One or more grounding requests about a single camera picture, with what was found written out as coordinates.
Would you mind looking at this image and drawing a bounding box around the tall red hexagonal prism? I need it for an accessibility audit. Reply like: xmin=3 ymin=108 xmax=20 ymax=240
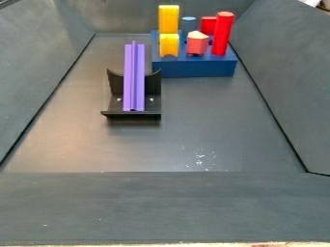
xmin=211 ymin=12 xmax=235 ymax=56

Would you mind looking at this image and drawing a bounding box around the blue cylinder block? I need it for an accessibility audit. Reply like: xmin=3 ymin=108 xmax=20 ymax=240
xmin=182 ymin=16 xmax=196 ymax=36

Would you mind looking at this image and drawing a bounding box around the yellow arch block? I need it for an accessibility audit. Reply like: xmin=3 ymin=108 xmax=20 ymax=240
xmin=159 ymin=5 xmax=179 ymax=57

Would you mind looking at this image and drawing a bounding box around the blue shape sorter base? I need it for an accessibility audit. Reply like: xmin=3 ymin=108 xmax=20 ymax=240
xmin=151 ymin=30 xmax=238 ymax=78

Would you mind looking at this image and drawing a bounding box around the red rounded block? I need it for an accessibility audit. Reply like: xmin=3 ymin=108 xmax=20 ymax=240
xmin=200 ymin=16 xmax=217 ymax=36

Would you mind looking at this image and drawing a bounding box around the purple star prism rod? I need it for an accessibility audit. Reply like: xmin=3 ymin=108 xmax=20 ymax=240
xmin=123 ymin=41 xmax=144 ymax=111

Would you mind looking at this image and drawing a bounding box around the red pentagon block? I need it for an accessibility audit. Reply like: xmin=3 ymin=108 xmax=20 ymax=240
xmin=186 ymin=31 xmax=209 ymax=56

